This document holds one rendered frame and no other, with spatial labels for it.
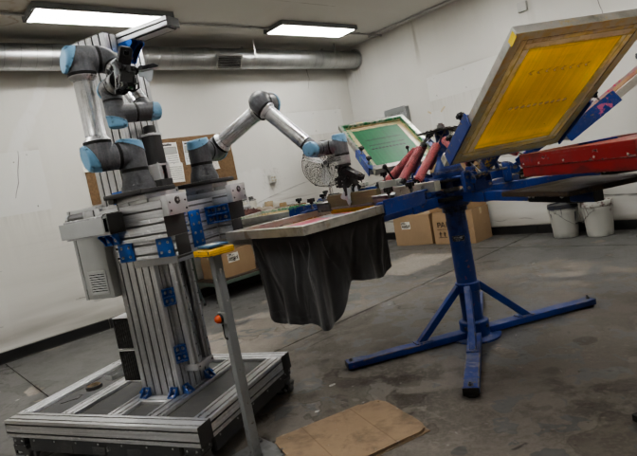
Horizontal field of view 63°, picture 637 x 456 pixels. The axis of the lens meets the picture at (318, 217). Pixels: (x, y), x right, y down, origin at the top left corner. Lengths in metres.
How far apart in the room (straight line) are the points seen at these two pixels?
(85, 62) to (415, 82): 5.62
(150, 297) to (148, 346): 0.26
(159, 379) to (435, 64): 5.61
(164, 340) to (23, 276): 3.19
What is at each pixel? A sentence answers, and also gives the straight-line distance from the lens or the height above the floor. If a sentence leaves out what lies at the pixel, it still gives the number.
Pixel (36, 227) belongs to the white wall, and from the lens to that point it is 5.80.
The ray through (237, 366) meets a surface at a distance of 2.36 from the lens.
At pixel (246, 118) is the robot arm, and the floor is 1.54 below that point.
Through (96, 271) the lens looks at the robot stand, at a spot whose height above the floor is 0.91.
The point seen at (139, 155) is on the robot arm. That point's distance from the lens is 2.43.
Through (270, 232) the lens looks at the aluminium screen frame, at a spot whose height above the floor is 0.97.
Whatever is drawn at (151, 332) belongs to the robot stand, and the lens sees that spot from 2.79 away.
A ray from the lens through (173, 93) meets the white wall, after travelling 6.55.
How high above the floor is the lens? 1.17
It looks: 4 degrees down
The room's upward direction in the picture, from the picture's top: 11 degrees counter-clockwise
